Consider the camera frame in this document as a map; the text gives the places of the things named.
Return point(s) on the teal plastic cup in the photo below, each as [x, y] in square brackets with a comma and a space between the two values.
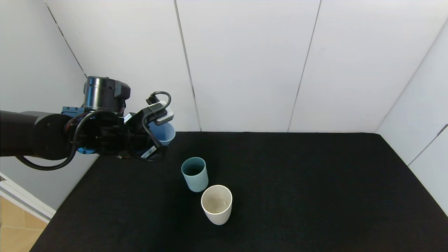
[196, 182]

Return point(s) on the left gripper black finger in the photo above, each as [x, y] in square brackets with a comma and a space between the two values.
[161, 148]

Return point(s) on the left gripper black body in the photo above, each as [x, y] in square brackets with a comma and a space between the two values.
[150, 151]

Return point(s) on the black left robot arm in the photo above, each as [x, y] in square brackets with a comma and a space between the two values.
[42, 134]

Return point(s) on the beige plastic cup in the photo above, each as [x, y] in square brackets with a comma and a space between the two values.
[217, 214]

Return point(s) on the white panel base rail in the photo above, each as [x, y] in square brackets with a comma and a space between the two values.
[24, 201]

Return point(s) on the light blue plastic cup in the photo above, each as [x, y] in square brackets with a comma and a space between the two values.
[167, 134]

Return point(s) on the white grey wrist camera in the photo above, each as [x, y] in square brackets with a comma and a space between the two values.
[164, 113]

